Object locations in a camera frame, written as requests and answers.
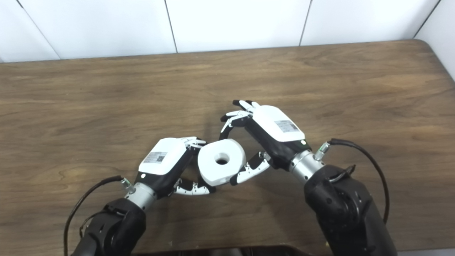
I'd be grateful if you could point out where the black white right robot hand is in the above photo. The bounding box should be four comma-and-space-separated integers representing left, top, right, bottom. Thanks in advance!
219, 100, 312, 186

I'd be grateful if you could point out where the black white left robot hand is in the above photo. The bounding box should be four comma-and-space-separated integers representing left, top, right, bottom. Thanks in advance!
135, 137, 216, 199

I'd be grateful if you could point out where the round white piece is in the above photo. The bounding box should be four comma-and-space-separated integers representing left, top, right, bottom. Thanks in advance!
198, 139, 247, 187

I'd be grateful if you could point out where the black robot torso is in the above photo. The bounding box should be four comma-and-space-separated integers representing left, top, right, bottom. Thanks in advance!
132, 245, 313, 256

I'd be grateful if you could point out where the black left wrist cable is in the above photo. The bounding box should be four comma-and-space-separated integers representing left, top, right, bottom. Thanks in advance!
63, 175, 136, 256

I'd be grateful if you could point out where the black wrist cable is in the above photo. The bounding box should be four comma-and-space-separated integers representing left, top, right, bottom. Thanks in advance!
63, 175, 136, 256
314, 138, 390, 224

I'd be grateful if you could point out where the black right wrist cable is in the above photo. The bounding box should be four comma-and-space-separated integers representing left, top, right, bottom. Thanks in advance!
314, 138, 390, 224

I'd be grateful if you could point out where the thin black right arm wire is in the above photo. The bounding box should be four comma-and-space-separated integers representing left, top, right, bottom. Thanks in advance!
328, 164, 357, 184

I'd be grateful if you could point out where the thin black arm wire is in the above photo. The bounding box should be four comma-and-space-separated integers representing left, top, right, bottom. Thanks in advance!
79, 210, 118, 239
328, 164, 357, 184

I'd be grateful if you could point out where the thin black left arm wire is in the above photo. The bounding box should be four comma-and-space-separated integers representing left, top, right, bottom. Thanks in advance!
79, 210, 118, 239

